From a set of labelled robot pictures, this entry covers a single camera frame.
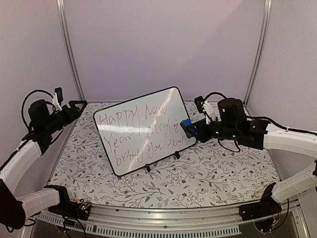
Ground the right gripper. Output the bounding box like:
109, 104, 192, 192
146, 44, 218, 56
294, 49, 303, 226
186, 118, 239, 143

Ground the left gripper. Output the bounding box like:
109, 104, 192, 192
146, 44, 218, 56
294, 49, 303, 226
44, 100, 87, 134

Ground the blue whiteboard eraser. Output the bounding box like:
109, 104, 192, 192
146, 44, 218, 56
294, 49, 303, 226
180, 119, 196, 138

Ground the white whiteboard black frame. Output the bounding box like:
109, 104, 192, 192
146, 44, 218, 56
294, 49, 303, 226
93, 86, 197, 177

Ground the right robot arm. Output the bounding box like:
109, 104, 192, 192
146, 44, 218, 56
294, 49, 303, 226
186, 93, 317, 216

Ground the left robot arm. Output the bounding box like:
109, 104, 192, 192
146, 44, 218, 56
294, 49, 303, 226
0, 87, 89, 233

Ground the floral patterned table mat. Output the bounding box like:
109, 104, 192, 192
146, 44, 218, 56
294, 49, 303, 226
49, 103, 279, 209

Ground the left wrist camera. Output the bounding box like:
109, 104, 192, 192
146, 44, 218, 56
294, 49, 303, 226
53, 87, 63, 111

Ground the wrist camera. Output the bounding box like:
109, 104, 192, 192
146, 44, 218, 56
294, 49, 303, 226
53, 87, 63, 111
194, 96, 216, 124

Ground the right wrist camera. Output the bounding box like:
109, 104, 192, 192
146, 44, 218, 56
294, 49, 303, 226
194, 96, 216, 124

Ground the front aluminium rail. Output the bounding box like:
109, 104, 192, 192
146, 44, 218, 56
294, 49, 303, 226
22, 198, 314, 238

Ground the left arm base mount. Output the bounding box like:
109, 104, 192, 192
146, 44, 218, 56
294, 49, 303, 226
48, 199, 92, 221

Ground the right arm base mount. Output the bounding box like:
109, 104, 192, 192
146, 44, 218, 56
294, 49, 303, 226
239, 199, 282, 233

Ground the left aluminium corner post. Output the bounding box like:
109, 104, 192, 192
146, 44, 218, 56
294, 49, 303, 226
56, 0, 85, 100

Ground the aluminium corner post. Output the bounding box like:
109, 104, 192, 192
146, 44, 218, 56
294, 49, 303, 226
243, 0, 272, 107
56, 0, 85, 100

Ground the right aluminium corner post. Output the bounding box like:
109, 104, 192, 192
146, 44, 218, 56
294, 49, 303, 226
243, 0, 272, 107

